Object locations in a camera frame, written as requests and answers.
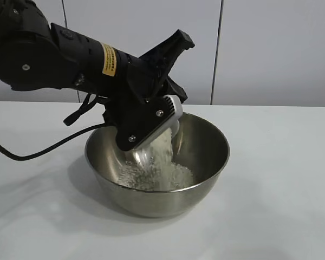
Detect white rice grains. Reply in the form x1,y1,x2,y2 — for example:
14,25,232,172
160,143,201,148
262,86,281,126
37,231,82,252
116,127,196,192

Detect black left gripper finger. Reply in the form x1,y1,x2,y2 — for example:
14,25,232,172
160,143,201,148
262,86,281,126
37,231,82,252
165,77,188,105

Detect long black cable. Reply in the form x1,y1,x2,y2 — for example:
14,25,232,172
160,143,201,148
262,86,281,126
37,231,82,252
0,122,111,163

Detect stainless steel mixing bowl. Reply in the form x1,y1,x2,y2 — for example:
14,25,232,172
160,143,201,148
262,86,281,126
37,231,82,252
84,110,230,219

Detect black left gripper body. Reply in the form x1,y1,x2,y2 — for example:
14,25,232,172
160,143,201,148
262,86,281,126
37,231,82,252
126,29,195,109

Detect black strap loop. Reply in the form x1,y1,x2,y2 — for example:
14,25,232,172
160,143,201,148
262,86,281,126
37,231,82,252
63,93,109,127

